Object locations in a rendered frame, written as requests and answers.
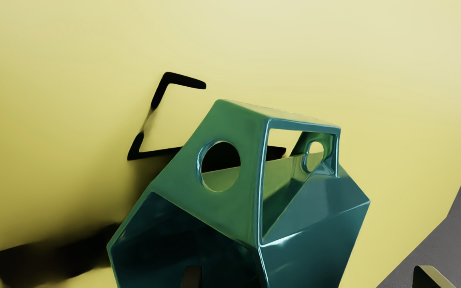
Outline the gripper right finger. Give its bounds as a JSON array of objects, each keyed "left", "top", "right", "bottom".
[{"left": 412, "top": 264, "right": 458, "bottom": 288}]

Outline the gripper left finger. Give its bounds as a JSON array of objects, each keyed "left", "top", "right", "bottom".
[{"left": 180, "top": 264, "right": 203, "bottom": 288}]

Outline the teal faceted mug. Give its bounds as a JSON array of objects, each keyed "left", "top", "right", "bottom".
[{"left": 107, "top": 99, "right": 371, "bottom": 288}]

